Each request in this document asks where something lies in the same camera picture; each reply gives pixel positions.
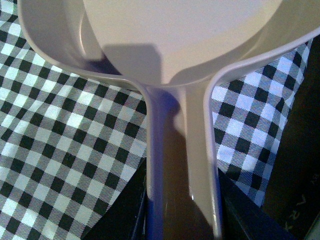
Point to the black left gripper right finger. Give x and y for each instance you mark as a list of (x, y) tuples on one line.
[(243, 219)]

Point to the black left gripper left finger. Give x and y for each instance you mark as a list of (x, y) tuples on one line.
[(126, 217)]

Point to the beige plastic dustpan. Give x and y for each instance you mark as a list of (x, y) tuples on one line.
[(174, 52)]

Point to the black white checkered bedsheet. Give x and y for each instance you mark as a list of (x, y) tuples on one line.
[(70, 145)]

